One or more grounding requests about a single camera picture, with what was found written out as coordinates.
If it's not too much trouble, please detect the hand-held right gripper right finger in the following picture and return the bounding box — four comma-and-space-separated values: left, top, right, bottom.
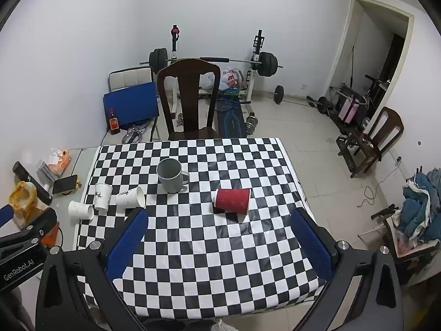
290, 208, 404, 331

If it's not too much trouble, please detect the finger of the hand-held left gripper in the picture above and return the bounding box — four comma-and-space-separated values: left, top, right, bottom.
0, 204, 15, 230
0, 208, 58, 249

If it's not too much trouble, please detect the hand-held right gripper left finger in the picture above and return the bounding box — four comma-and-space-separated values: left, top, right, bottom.
34, 208, 152, 331

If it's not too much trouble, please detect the red ribbed paper cup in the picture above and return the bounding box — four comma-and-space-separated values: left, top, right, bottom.
212, 188, 251, 213

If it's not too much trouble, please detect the plain white paper cup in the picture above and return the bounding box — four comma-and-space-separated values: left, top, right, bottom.
68, 200, 95, 220

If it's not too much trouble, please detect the white printed paper cup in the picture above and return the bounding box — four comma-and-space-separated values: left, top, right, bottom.
115, 186, 147, 209
94, 183, 113, 212

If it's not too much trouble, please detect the yellow plastic bag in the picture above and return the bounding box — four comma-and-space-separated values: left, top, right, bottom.
9, 181, 46, 220

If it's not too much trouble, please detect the long black box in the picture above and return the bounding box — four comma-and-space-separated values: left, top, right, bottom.
13, 161, 53, 205

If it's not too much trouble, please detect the black smartphone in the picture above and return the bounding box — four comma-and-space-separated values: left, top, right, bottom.
52, 175, 79, 195

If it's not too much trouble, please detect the grey ceramic mug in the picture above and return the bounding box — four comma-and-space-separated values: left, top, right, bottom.
156, 158, 191, 194

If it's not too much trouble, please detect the black white checkered tablecloth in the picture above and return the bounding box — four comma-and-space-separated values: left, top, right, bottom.
76, 138, 328, 319

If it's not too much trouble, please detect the chrome metal clamp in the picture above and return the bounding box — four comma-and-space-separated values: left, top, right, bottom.
122, 127, 146, 144

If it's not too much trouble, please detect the pile of clothes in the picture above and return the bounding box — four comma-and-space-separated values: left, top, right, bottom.
401, 167, 441, 250

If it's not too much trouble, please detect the dark glass bottle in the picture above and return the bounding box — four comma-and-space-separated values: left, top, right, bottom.
108, 108, 121, 136

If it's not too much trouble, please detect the dark wooden chair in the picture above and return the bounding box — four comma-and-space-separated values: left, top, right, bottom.
157, 58, 222, 142
351, 107, 404, 179

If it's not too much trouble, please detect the chrome dumbbell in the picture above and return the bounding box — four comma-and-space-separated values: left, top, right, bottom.
245, 112, 260, 135

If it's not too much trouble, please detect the blue folded mat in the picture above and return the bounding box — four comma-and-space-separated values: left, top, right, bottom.
103, 82, 160, 131

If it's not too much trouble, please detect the pink suitcase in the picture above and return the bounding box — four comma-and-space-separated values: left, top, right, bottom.
338, 97, 361, 124

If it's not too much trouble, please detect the black weight bench pad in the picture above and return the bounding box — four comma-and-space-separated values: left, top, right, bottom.
215, 98, 248, 138

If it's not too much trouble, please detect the short barbell with black plates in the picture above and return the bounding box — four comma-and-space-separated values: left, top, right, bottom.
273, 85, 332, 115

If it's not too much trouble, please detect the white padded folding chair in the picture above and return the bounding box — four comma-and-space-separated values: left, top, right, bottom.
108, 67, 160, 143

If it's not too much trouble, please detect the white red printed plastic bag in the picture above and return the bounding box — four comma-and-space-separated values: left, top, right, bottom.
220, 69, 243, 91

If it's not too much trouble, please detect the long barbell with black plates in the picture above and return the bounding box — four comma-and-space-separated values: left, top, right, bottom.
139, 49, 284, 77

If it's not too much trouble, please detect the white weight bench rack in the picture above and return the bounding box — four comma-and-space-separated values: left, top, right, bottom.
168, 24, 267, 119

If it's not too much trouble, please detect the black floor cable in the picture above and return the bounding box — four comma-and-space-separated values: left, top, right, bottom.
357, 185, 378, 209

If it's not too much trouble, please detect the black metal frame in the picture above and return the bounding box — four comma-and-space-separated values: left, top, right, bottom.
336, 134, 366, 177

